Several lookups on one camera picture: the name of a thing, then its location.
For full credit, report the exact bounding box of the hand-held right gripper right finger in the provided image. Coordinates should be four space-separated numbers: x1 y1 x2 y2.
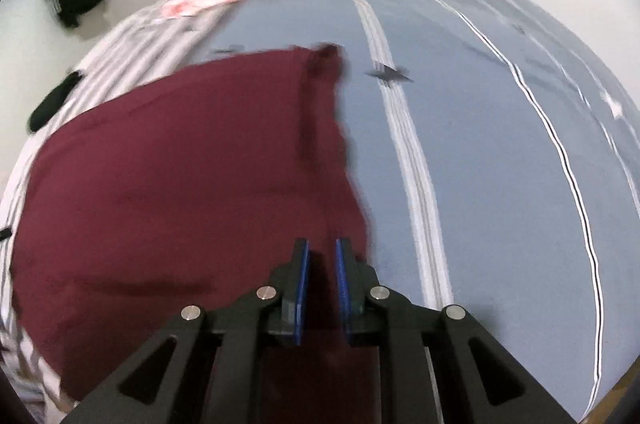
335 238 581 424

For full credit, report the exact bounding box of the maroon garment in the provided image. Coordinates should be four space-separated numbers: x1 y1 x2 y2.
10 44 373 424

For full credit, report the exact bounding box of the black folded garment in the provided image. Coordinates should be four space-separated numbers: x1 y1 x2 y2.
27 71 84 135

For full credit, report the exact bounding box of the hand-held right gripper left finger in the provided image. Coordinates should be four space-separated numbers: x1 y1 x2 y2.
61 238 311 424

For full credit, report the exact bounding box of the bed with striped sheet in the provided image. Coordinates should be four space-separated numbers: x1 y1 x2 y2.
0 0 640 424

